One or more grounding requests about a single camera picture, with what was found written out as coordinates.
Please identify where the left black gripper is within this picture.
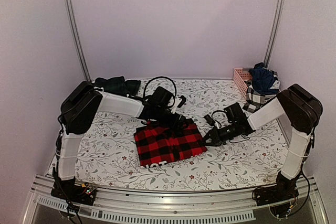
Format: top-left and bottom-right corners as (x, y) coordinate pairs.
(154, 106), (188, 131)

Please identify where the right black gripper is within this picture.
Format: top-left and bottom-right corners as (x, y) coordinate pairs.
(199, 122), (238, 147)

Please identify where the red black plaid shirt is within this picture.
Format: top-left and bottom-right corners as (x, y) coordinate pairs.
(134, 119), (207, 168)

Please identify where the dark green plaid skirt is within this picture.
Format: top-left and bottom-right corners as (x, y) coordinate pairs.
(93, 76), (141, 97)

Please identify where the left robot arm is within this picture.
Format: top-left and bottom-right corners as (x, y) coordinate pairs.
(53, 81), (186, 200)

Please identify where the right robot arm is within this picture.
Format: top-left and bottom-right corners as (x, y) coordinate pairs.
(203, 83), (323, 201)

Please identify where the grey white plaid cloth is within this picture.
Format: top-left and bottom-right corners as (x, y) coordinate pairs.
(243, 85), (275, 113)

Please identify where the pink plastic basket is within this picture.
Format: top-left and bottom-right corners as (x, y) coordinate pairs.
(233, 68), (253, 98)

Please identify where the dark blue garment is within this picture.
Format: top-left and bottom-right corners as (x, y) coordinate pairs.
(249, 62), (280, 95)

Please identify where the floral patterned table mat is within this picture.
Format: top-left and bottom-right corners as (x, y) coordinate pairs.
(51, 78), (296, 192)

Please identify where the front aluminium rail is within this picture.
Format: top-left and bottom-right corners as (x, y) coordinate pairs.
(22, 175), (329, 223)

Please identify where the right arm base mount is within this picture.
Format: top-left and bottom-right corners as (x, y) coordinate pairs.
(251, 174), (299, 219)

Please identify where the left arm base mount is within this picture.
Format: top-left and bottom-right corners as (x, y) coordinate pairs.
(51, 178), (97, 206)

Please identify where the right aluminium frame post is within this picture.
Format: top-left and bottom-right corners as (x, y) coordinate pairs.
(264, 0), (285, 67)

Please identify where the aluminium frame post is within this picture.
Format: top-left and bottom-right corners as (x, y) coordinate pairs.
(64, 0), (91, 81)
(264, 0), (285, 67)

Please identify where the left aluminium frame post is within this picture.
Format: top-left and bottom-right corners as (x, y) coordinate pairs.
(64, 0), (91, 81)

